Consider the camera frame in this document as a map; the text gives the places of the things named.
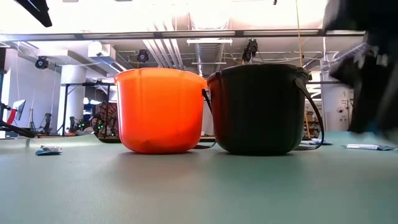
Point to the white pillar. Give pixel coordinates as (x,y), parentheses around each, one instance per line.
(73,102)
(337,105)

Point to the white ceiling light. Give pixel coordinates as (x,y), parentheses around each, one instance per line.
(209,41)

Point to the black halloween bucket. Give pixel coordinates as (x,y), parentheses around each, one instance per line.
(258,112)

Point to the computer monitor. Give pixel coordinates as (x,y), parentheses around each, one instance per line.
(19,109)

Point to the orange halloween bucket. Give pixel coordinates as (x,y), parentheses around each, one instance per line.
(160,112)

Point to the grey horizontal beam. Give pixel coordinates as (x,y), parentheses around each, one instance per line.
(124,35)

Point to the black web decoration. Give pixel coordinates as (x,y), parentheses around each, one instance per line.
(107,119)

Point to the white blue Hershey's bar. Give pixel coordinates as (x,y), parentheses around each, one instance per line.
(318,142)
(48,151)
(363,146)

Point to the silver ventilation duct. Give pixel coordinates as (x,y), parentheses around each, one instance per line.
(210,59)

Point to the black background robot arm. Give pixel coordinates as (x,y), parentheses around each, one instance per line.
(73,124)
(47,121)

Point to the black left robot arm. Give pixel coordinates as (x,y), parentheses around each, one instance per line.
(35,12)

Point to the black round ceiling camera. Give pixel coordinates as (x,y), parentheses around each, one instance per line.
(142,56)
(41,62)

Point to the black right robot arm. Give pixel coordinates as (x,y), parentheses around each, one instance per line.
(357,15)

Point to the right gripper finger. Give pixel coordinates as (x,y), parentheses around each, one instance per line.
(365,109)
(393,118)

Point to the black framed table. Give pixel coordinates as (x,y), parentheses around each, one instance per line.
(66,105)

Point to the black curved stand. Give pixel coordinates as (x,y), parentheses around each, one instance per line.
(15,129)

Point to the black hanging device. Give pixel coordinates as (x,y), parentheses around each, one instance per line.
(250,49)

